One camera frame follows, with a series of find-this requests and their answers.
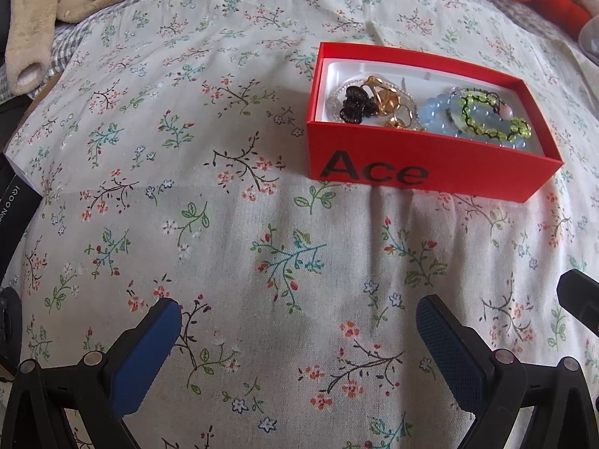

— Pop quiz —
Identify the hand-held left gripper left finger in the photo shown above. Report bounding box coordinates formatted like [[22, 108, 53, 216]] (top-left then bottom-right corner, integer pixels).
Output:
[[4, 297, 183, 449]]

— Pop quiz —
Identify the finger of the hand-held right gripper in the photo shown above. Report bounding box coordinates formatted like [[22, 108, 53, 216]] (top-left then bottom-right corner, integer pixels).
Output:
[[557, 269, 599, 333]]

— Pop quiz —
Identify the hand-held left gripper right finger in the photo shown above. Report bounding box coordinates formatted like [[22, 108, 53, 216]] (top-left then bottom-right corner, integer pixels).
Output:
[[416, 294, 599, 449]]

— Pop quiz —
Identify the red jewelry box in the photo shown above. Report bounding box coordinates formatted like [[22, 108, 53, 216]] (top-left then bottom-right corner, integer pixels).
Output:
[[306, 41, 565, 204]]

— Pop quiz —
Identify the yellow-green bead bracelet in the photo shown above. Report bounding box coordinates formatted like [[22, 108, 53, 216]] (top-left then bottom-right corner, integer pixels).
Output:
[[456, 92, 533, 142]]

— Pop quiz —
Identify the light blue bead bracelet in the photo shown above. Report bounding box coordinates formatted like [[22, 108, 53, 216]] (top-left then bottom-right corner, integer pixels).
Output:
[[416, 94, 534, 150]]

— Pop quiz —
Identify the gold ring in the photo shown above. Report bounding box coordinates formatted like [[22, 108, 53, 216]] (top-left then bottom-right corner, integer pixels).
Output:
[[384, 105, 422, 131]]

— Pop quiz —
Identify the gold flower ornament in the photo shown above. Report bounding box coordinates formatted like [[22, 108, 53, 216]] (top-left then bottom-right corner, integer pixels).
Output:
[[365, 75, 402, 117]]

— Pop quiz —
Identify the silver bracelet with black charm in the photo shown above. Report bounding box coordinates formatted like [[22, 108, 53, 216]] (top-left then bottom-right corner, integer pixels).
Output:
[[326, 83, 419, 125]]

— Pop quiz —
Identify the black round object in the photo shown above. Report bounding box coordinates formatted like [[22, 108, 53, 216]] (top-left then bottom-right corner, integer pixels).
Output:
[[0, 289, 23, 377]]

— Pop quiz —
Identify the floral bed cover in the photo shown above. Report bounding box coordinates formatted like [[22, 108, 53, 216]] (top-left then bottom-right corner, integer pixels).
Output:
[[0, 0, 599, 449]]

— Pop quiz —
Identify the black bag with white print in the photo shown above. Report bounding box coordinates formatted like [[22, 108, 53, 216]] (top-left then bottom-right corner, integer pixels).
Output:
[[0, 152, 44, 286]]

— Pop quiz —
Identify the grey plush toy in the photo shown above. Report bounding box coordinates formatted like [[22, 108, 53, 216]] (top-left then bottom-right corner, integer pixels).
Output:
[[578, 19, 599, 64]]

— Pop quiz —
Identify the wooden bed frame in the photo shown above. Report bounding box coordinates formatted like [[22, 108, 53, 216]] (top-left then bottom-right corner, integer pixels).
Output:
[[25, 72, 64, 106]]

